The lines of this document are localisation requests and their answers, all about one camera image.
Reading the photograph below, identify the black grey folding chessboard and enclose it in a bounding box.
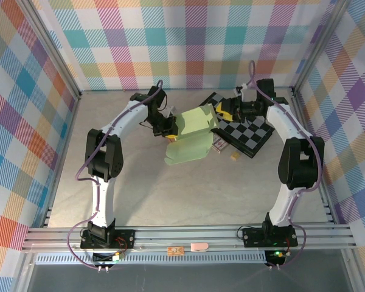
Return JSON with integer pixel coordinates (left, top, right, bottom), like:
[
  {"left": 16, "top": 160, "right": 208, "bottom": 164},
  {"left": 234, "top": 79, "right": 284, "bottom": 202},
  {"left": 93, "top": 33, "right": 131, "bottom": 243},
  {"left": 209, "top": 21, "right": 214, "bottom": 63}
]
[{"left": 200, "top": 92, "right": 276, "bottom": 159}]

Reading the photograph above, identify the playing card pack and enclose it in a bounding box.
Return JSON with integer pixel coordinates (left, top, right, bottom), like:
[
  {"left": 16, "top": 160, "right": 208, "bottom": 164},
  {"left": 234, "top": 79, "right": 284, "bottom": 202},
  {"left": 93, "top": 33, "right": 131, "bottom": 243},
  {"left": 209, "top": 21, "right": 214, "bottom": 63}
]
[{"left": 212, "top": 135, "right": 229, "bottom": 155}]

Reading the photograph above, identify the long aluminium frame rail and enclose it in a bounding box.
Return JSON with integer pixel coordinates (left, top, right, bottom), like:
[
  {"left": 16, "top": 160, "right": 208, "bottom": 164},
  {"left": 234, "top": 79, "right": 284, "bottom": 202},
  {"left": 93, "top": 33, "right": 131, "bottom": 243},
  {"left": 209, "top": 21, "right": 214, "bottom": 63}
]
[{"left": 21, "top": 223, "right": 358, "bottom": 253}]

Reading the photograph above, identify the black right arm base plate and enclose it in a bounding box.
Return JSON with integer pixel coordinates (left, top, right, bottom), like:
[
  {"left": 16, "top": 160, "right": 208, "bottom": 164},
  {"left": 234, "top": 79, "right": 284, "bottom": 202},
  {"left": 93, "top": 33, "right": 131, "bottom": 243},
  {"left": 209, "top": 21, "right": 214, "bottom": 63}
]
[{"left": 242, "top": 227, "right": 299, "bottom": 248}]

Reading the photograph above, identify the small pink eraser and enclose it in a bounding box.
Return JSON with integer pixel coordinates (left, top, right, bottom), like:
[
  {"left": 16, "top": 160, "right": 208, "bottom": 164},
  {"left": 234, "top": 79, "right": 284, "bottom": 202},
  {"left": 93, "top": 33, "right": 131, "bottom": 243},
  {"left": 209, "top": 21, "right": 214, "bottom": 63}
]
[{"left": 190, "top": 242, "right": 210, "bottom": 253}]

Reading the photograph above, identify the grey slotted cable duct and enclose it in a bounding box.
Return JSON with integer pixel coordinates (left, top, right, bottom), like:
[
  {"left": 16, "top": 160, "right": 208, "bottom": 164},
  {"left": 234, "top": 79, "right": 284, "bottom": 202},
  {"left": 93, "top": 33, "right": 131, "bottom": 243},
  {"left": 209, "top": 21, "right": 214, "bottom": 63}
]
[{"left": 35, "top": 254, "right": 267, "bottom": 266}]

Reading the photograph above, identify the black controller board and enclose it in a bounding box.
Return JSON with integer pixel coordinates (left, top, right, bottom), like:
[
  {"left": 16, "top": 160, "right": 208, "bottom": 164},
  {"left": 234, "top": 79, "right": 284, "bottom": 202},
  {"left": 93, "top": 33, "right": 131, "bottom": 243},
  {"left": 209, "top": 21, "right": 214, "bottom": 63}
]
[
  {"left": 92, "top": 251, "right": 124, "bottom": 265},
  {"left": 265, "top": 249, "right": 288, "bottom": 267}
]

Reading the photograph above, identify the aluminium corner post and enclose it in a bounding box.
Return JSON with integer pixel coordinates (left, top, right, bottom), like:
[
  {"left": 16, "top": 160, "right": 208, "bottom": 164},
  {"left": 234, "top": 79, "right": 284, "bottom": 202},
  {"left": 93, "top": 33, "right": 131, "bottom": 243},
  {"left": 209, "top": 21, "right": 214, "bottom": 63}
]
[
  {"left": 16, "top": 0, "right": 83, "bottom": 101},
  {"left": 290, "top": 0, "right": 353, "bottom": 97}
]

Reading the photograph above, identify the aluminium side rail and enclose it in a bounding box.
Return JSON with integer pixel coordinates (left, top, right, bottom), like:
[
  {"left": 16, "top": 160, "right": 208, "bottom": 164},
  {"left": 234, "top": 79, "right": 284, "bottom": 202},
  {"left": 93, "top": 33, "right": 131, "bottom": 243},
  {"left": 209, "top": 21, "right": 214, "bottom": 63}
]
[
  {"left": 41, "top": 94, "right": 83, "bottom": 229},
  {"left": 290, "top": 88, "right": 337, "bottom": 224}
]

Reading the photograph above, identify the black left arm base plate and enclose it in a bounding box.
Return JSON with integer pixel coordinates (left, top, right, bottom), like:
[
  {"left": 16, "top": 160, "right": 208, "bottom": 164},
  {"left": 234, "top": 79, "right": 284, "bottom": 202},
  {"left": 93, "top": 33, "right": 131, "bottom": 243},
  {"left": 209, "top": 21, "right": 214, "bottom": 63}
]
[{"left": 80, "top": 228, "right": 136, "bottom": 251}]

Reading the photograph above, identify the green paper box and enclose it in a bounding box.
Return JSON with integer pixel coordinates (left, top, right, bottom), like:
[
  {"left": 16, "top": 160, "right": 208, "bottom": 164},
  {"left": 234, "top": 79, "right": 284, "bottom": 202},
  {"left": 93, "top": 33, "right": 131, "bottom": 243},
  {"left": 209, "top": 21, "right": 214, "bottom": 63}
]
[{"left": 164, "top": 103, "right": 220, "bottom": 167}]

